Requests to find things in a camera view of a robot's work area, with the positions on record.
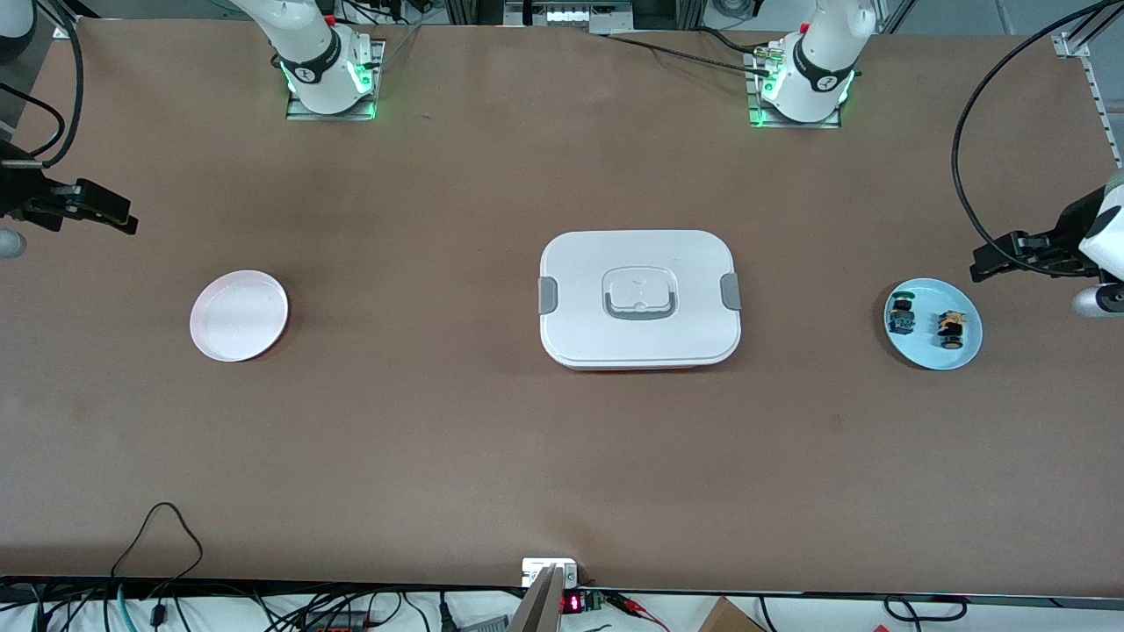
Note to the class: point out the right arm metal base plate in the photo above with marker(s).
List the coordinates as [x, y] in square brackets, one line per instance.
[303, 112]

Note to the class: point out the red digit display module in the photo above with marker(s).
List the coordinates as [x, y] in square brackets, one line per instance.
[572, 603]

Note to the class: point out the green push-button switch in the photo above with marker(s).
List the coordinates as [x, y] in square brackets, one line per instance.
[902, 318]

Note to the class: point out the white lidded lunch box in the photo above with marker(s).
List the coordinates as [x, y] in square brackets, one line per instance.
[639, 338]

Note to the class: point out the pink round plate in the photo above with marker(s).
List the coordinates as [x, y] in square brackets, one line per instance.
[239, 316]

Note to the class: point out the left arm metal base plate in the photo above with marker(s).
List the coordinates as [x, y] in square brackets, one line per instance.
[795, 125]

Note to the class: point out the red clip leads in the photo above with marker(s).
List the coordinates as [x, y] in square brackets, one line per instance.
[632, 604]

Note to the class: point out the brown cardboard box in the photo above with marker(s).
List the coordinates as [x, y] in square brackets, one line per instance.
[729, 619]

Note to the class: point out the orange push-button switch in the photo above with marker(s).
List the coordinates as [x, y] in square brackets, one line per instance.
[950, 326]

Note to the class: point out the aluminium perforated rail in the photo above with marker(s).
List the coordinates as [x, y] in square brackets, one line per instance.
[1105, 110]

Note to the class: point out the grey aluminium post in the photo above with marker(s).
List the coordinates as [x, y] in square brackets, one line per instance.
[537, 610]

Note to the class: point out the small white box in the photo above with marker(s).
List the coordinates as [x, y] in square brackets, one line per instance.
[540, 570]

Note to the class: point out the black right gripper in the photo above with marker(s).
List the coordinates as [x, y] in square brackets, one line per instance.
[19, 190]

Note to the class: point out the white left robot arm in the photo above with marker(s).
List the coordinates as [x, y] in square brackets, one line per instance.
[817, 79]

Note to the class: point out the light blue round plate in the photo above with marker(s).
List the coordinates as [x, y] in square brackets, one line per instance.
[931, 347]

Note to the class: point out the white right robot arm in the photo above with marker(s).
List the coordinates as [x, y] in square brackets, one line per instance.
[320, 75]

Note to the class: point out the aluminium corner bracket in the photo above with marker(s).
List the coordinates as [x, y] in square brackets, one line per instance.
[63, 31]

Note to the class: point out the black power strip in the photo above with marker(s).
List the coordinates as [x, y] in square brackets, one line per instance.
[338, 623]

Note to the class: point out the aluminium frame structure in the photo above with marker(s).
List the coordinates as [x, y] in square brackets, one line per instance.
[527, 13]

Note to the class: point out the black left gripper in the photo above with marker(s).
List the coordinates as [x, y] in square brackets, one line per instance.
[1063, 238]

